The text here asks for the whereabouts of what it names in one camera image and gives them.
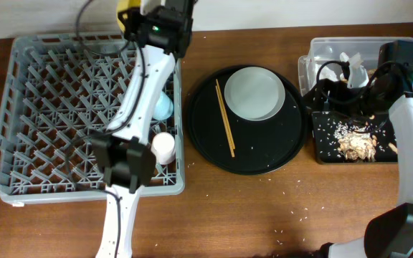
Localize white napkin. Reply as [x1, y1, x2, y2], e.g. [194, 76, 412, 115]
[305, 52, 370, 92]

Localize grey round plate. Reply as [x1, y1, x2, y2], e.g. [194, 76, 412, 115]
[224, 67, 286, 121]

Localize pink plastic cup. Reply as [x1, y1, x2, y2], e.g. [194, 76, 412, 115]
[151, 132, 176, 165]

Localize light blue plastic cup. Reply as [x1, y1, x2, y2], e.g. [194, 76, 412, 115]
[153, 92, 174, 120]

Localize wooden chopstick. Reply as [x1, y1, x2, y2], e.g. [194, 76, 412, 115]
[215, 85, 234, 156]
[216, 80, 235, 158]

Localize black rectangular bin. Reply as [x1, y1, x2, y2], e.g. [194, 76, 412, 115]
[310, 101, 401, 165]

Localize grey dishwasher rack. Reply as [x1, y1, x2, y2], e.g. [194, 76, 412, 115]
[0, 28, 186, 206]

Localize yellow plastic bowl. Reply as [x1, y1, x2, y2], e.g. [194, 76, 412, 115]
[116, 0, 141, 32]

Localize clear plastic bin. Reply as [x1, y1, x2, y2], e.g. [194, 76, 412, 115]
[298, 37, 413, 110]

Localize food leftovers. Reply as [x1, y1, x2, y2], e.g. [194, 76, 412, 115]
[326, 115, 397, 163]

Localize round black tray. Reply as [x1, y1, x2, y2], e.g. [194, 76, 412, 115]
[184, 65, 309, 176]

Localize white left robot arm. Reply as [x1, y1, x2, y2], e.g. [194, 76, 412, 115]
[90, 0, 196, 257]

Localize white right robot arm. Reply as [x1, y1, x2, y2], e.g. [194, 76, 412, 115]
[299, 38, 413, 257]

